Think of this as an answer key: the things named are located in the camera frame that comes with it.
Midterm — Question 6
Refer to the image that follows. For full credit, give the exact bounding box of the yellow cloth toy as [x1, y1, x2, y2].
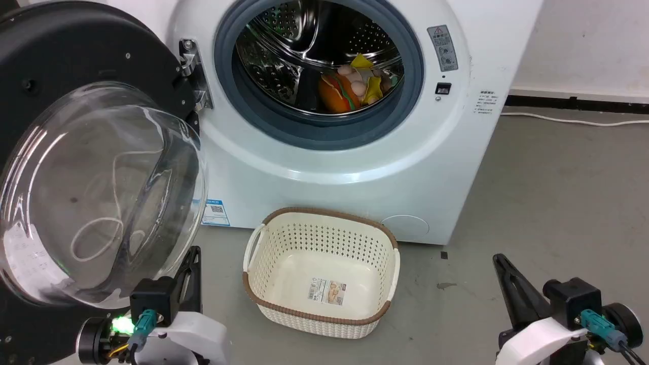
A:
[350, 53, 385, 105]

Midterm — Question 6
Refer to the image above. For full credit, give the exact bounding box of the white floor cable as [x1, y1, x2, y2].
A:
[501, 112, 649, 127]

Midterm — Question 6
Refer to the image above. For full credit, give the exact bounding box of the small printed text sticker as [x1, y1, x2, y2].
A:
[474, 90, 500, 116]

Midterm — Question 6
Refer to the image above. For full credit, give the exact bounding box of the teal right cable connector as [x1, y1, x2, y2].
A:
[580, 309, 628, 350]

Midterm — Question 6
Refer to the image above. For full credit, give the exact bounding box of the stainless steel washer drum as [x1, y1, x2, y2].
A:
[233, 0, 406, 115]

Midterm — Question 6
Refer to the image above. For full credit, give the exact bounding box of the black wall baseboard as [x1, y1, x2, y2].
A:
[504, 94, 649, 115]

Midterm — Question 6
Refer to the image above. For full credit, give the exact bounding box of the grey warning sticker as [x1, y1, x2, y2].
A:
[427, 24, 459, 72]

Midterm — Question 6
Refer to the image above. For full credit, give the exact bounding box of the paper basket label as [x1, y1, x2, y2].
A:
[307, 276, 347, 306]

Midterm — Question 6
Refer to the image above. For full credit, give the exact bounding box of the round white filter cover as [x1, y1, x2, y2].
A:
[380, 214, 430, 242]

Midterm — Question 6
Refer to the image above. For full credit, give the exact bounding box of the black washer door glass bowl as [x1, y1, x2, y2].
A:
[0, 0, 209, 365]

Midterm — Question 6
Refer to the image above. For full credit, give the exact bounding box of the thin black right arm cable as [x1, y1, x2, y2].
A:
[618, 342, 649, 365]

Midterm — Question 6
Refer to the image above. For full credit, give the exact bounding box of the orange hamburger plush toy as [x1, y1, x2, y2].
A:
[318, 72, 362, 114]

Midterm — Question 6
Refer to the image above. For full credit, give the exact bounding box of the pink doll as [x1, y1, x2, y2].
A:
[337, 64, 378, 100]

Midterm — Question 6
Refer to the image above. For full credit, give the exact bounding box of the chrome door hinge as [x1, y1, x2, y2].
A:
[178, 39, 213, 112]

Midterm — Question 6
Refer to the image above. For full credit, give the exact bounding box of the cream plastic laundry basket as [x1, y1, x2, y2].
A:
[242, 207, 401, 339]

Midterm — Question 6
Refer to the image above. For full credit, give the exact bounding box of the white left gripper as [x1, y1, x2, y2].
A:
[134, 246, 230, 365]

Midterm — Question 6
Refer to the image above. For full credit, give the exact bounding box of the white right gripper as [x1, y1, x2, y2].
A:
[493, 253, 605, 365]

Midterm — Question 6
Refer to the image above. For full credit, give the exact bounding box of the white front-load washing machine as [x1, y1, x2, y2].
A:
[162, 0, 544, 246]

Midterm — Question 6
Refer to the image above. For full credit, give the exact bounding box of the blue white QR label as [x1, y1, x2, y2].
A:
[200, 199, 231, 227]

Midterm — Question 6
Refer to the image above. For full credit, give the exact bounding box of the teal cable connector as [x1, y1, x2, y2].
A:
[127, 309, 158, 351]
[580, 309, 628, 350]

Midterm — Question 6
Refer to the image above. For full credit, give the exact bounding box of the teal left cable connector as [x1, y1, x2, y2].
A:
[127, 309, 158, 351]

